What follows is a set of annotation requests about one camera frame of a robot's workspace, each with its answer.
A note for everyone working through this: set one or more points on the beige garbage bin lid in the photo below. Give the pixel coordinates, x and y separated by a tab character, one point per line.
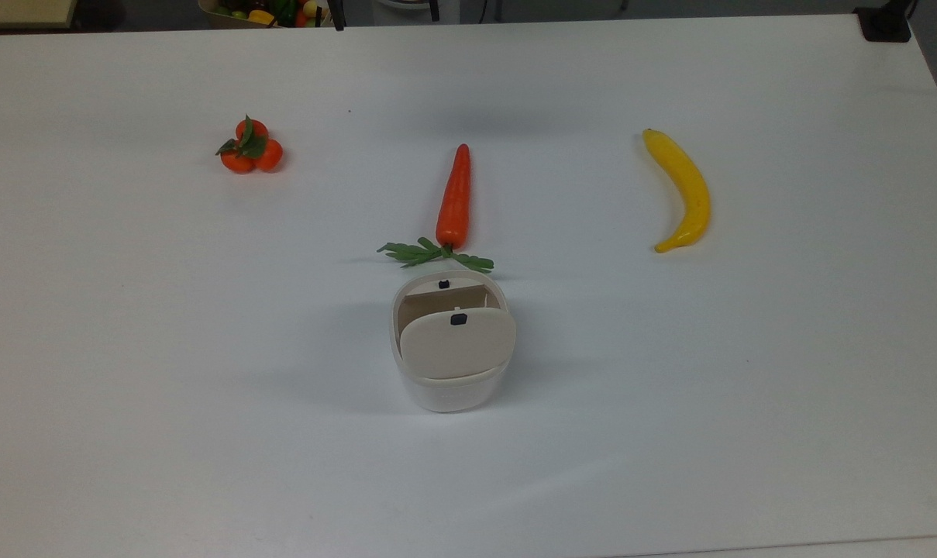
456	349

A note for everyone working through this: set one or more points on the white garbage bin body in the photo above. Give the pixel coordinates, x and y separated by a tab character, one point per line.
449	395

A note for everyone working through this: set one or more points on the orange carrot with green leaves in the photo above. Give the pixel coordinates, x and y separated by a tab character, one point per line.
454	198

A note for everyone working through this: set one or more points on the orange tangerine cluster with leaves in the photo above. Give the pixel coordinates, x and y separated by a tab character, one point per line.
266	155

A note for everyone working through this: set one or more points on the yellow banana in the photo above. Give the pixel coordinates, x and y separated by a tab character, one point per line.
691	190

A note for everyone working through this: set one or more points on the black stand leg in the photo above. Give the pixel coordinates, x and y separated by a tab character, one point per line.
336	14

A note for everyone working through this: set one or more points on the basket of toy fruit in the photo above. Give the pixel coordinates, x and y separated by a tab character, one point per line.
263	12

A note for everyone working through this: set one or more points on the black table clamp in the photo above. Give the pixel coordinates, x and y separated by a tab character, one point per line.
885	23

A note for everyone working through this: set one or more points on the beige board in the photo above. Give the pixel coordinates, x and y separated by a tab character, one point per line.
18	12

